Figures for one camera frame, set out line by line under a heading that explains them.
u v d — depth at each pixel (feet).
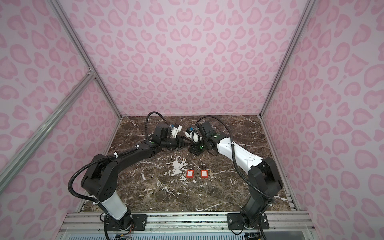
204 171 2.90
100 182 1.52
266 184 1.46
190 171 2.89
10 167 1.68
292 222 2.44
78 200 2.76
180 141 2.51
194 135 2.40
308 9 2.27
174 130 2.70
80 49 2.69
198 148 2.42
